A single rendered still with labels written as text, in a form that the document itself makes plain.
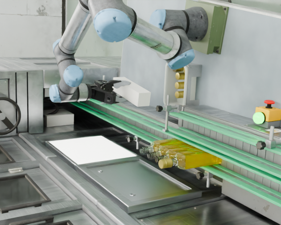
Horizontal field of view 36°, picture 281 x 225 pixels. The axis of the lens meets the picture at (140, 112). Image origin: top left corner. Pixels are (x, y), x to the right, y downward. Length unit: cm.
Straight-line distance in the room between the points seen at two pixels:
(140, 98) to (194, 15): 42
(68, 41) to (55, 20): 377
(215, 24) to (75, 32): 61
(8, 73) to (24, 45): 290
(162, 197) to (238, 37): 74
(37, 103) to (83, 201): 101
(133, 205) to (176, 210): 18
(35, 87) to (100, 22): 119
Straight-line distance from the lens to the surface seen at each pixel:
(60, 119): 276
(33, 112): 256
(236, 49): 188
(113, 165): 199
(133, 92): 187
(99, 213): 159
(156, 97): 237
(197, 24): 187
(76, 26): 164
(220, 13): 191
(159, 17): 179
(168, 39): 166
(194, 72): 202
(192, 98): 204
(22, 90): 251
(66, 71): 170
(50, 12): 545
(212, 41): 191
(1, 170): 205
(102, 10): 141
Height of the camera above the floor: 204
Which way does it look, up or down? 31 degrees down
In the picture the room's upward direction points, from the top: 95 degrees counter-clockwise
